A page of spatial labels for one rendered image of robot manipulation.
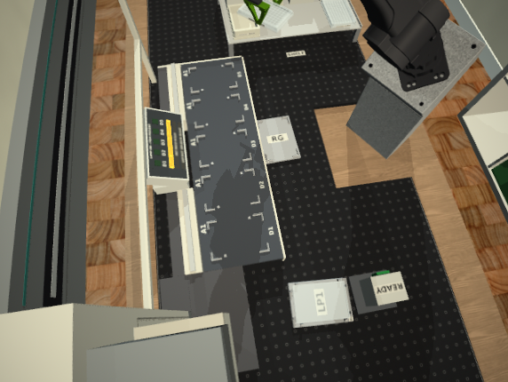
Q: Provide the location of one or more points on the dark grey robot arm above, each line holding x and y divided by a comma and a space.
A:
407, 43

